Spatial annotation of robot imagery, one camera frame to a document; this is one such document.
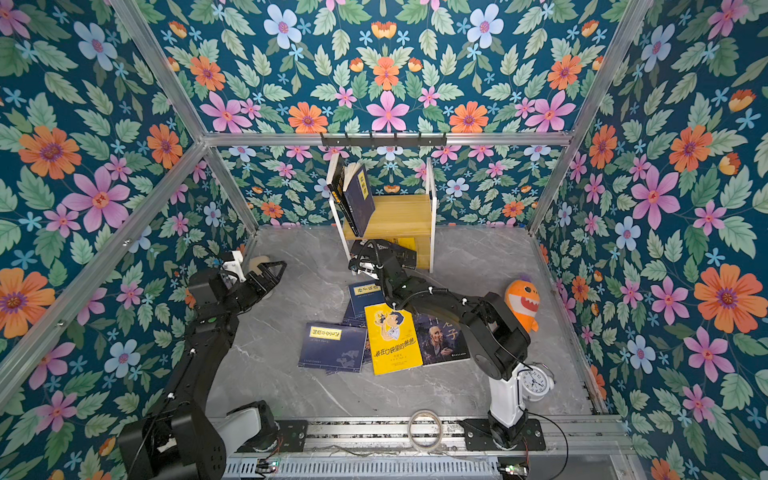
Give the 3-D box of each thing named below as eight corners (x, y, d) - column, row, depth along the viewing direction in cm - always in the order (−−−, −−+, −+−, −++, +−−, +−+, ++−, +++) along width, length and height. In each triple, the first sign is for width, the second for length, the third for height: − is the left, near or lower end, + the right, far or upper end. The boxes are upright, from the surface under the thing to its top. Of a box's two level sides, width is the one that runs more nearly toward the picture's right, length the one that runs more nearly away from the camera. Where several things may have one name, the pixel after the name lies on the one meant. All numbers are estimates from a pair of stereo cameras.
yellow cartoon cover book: (375, 377, 84) (374, 372, 81) (365, 312, 97) (364, 306, 94) (424, 365, 86) (425, 360, 83) (408, 304, 99) (408, 298, 96)
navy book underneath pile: (297, 373, 84) (295, 370, 82) (308, 325, 94) (306, 322, 92) (363, 373, 84) (362, 370, 82) (367, 326, 94) (366, 322, 92)
